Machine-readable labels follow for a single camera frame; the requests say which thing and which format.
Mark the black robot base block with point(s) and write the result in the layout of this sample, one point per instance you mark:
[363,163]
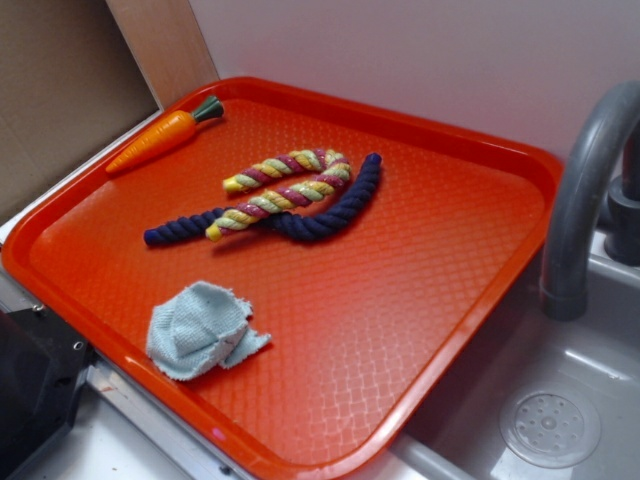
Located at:
[44,363]

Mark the light blue cloth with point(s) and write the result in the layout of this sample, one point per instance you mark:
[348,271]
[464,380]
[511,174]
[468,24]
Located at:
[203,327]

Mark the orange plastic tray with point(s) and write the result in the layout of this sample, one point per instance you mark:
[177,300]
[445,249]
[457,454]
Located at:
[362,325]

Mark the orange toy carrot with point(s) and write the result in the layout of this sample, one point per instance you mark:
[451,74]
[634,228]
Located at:
[171,131]

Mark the grey faucet spout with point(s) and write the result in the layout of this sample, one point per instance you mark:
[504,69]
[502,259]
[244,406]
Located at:
[600,184]

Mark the light wooden board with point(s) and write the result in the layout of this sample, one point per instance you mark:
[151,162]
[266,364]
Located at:
[168,46]

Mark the grey toy sink basin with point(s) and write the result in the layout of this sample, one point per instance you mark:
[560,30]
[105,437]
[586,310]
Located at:
[534,398]

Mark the brown cardboard panel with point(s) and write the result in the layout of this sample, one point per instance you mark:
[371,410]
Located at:
[69,87]

